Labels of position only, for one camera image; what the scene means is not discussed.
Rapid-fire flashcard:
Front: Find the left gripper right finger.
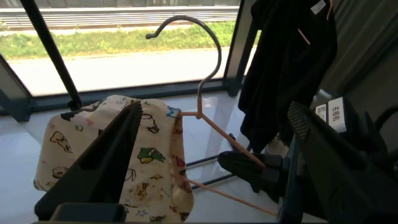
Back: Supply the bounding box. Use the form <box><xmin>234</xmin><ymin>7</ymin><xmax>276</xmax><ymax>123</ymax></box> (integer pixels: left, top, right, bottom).
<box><xmin>287</xmin><ymin>101</ymin><xmax>398</xmax><ymax>223</ymax></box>

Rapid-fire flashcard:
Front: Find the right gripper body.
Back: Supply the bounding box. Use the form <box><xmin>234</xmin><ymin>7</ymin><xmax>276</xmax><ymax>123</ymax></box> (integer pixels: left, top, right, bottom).
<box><xmin>278</xmin><ymin>133</ymin><xmax>312</xmax><ymax>223</ymax></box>

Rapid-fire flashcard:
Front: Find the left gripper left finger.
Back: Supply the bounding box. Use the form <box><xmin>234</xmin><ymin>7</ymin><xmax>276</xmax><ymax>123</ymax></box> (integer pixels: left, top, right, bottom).
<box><xmin>34</xmin><ymin>101</ymin><xmax>144</xmax><ymax>222</ymax></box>

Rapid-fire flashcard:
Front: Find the cream printed garment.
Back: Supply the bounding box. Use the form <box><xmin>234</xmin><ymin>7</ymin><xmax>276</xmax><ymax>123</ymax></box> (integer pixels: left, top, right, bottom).
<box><xmin>33</xmin><ymin>94</ymin><xmax>195</xmax><ymax>223</ymax></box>

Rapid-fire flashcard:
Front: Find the black garment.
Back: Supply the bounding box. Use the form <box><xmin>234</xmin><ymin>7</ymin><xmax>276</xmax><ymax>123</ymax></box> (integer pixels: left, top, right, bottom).
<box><xmin>237</xmin><ymin>0</ymin><xmax>339</xmax><ymax>155</ymax></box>

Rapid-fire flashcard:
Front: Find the pink clothes hanger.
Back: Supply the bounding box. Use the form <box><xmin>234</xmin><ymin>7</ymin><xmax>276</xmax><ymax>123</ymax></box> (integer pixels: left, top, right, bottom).
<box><xmin>145</xmin><ymin>14</ymin><xmax>280</xmax><ymax>218</ymax></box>
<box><xmin>296</xmin><ymin>0</ymin><xmax>334</xmax><ymax>47</ymax></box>

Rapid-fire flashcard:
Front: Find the black clothes rack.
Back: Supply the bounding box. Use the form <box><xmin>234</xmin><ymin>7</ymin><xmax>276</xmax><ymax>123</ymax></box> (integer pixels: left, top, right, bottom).
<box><xmin>19</xmin><ymin>0</ymin><xmax>253</xmax><ymax>191</ymax></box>

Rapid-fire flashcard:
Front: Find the window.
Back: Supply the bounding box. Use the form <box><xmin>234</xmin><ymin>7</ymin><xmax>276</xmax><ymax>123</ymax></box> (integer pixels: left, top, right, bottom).
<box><xmin>0</xmin><ymin>0</ymin><xmax>262</xmax><ymax>123</ymax></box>

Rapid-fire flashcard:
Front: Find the grey curtain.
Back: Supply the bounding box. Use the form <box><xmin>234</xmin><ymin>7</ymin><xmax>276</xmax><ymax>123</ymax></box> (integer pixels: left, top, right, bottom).
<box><xmin>319</xmin><ymin>0</ymin><xmax>398</xmax><ymax>108</ymax></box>

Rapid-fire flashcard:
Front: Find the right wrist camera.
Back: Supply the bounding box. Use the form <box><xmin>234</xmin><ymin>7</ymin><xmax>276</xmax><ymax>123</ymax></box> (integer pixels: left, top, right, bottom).
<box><xmin>314</xmin><ymin>96</ymin><xmax>382</xmax><ymax>158</ymax></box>

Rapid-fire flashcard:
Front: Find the black cable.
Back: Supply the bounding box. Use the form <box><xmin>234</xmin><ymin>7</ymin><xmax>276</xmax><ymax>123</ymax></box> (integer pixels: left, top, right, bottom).
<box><xmin>374</xmin><ymin>105</ymin><xmax>398</xmax><ymax>133</ymax></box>

